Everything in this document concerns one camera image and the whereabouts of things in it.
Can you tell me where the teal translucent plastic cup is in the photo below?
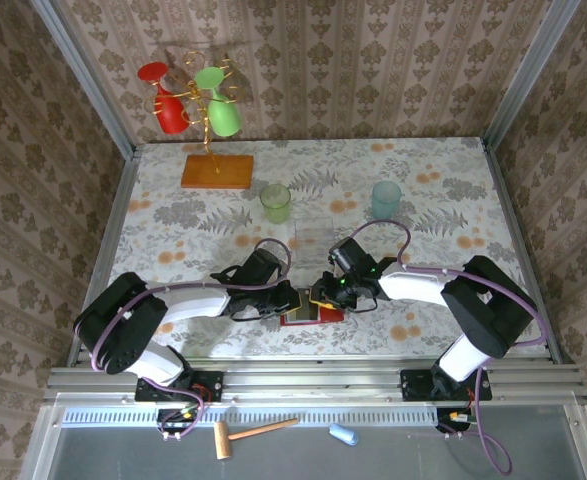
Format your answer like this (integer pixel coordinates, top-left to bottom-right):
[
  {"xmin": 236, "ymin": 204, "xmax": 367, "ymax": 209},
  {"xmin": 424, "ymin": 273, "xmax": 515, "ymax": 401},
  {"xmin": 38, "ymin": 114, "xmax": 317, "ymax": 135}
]
[{"xmin": 370, "ymin": 180, "xmax": 403, "ymax": 222}]

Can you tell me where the floral tablecloth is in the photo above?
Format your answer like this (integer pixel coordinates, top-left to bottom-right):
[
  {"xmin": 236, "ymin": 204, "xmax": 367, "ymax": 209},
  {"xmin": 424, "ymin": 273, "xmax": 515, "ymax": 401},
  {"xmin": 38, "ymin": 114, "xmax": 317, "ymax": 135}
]
[{"xmin": 87, "ymin": 137, "xmax": 549, "ymax": 359}]

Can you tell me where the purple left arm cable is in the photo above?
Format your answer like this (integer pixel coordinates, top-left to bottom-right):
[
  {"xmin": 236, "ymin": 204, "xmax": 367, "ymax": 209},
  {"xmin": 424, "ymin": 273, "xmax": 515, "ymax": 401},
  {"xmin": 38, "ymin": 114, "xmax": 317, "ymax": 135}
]
[{"xmin": 90, "ymin": 237, "xmax": 294, "ymax": 442}]

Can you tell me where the green plastic wine glass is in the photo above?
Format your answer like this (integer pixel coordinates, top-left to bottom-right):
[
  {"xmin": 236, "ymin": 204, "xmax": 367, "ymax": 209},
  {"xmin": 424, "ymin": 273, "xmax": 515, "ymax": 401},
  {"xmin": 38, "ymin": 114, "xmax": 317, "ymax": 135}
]
[{"xmin": 193, "ymin": 66, "xmax": 243, "ymax": 140}]

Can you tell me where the small wooden mallet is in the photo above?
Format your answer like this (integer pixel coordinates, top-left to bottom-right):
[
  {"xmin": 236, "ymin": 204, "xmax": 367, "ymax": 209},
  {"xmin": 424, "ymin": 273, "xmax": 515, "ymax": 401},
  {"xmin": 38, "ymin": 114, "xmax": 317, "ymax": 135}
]
[{"xmin": 214, "ymin": 417, "xmax": 300, "ymax": 461}]

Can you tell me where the aluminium frame post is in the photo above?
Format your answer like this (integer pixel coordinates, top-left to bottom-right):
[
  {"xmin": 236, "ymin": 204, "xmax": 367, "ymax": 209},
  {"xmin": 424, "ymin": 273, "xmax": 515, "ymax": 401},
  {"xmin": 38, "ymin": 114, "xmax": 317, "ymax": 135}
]
[
  {"xmin": 481, "ymin": 0, "xmax": 583, "ymax": 151},
  {"xmin": 31, "ymin": 0, "xmax": 138, "ymax": 160}
]

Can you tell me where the gold rack with wooden base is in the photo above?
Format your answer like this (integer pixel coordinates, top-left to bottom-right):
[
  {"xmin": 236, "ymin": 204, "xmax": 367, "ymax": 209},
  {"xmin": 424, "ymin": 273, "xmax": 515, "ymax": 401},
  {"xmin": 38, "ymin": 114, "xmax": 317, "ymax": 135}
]
[{"xmin": 142, "ymin": 49, "xmax": 256, "ymax": 190}]

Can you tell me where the aluminium table side rail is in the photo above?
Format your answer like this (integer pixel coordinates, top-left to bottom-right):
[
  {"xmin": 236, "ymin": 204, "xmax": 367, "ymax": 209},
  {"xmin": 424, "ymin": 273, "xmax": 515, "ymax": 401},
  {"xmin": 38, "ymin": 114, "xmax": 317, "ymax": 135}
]
[
  {"xmin": 481, "ymin": 139, "xmax": 567, "ymax": 364},
  {"xmin": 66, "ymin": 147, "xmax": 142, "ymax": 366}
]

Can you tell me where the light blue plastic object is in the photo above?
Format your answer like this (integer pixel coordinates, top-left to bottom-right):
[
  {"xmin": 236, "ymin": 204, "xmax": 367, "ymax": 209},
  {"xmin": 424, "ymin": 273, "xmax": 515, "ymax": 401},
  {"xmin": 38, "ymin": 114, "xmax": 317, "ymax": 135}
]
[{"xmin": 328, "ymin": 423, "xmax": 360, "ymax": 446}]

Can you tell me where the red plastic wine glass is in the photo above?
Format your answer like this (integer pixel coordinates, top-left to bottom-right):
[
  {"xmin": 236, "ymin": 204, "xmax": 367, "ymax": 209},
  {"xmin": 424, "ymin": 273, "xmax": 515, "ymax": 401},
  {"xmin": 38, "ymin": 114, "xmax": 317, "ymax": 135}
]
[{"xmin": 137, "ymin": 61, "xmax": 193, "ymax": 135}]

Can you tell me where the clear acrylic card box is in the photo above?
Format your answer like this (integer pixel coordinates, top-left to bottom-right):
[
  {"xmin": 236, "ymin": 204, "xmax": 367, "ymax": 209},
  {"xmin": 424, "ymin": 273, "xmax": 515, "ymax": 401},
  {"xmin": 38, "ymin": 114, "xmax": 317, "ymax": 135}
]
[{"xmin": 292, "ymin": 214, "xmax": 336, "ymax": 266}]

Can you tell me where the green translucent plastic cup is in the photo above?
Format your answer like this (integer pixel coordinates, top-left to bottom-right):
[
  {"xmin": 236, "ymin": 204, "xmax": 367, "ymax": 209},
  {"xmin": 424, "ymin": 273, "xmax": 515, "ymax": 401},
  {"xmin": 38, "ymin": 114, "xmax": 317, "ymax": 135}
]
[{"xmin": 259, "ymin": 183, "xmax": 293, "ymax": 225}]

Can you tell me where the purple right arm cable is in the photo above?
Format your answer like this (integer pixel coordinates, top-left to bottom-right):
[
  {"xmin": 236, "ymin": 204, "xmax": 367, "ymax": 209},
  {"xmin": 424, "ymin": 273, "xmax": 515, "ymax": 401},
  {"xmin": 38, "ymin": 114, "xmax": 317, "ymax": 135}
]
[{"xmin": 350, "ymin": 219, "xmax": 549, "ymax": 476}]

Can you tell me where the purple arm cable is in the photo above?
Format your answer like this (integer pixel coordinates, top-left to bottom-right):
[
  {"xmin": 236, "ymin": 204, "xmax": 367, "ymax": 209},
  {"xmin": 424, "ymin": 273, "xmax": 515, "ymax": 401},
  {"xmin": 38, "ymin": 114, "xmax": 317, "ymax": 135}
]
[
  {"xmin": 350, "ymin": 219, "xmax": 549, "ymax": 476},
  {"xmin": 90, "ymin": 237, "xmax": 294, "ymax": 442}
]

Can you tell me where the red leather card holder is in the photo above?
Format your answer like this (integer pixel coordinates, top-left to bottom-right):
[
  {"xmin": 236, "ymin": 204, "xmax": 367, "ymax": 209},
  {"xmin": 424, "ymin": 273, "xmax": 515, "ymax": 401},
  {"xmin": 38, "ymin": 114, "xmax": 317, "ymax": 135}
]
[{"xmin": 279, "ymin": 287, "xmax": 345, "ymax": 328}]

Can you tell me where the grey metal shelf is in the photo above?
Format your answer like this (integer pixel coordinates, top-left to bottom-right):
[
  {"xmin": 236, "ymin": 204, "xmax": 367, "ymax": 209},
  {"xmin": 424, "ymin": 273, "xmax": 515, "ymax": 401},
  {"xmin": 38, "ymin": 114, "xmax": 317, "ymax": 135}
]
[{"xmin": 20, "ymin": 399, "xmax": 587, "ymax": 480}]

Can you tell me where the black connector board with wires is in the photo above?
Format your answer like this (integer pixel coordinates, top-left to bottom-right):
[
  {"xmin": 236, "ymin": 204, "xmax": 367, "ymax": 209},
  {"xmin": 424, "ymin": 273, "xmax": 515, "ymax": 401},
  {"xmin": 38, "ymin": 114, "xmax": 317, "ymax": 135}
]
[
  {"xmin": 155, "ymin": 405, "xmax": 200, "ymax": 437},
  {"xmin": 435, "ymin": 405, "xmax": 477, "ymax": 435}
]

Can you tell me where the grey slotted cable duct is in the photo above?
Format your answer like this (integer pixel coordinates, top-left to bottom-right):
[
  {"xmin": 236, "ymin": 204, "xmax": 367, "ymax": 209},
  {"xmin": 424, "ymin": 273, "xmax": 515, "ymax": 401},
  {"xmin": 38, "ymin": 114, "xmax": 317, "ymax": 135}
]
[{"xmin": 61, "ymin": 407, "xmax": 442, "ymax": 427}]

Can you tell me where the aluminium mounting rail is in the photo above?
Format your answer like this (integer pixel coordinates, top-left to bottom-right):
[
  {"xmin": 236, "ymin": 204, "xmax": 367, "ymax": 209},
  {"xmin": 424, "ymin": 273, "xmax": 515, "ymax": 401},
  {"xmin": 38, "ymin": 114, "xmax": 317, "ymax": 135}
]
[{"xmin": 42, "ymin": 357, "xmax": 587, "ymax": 404}]

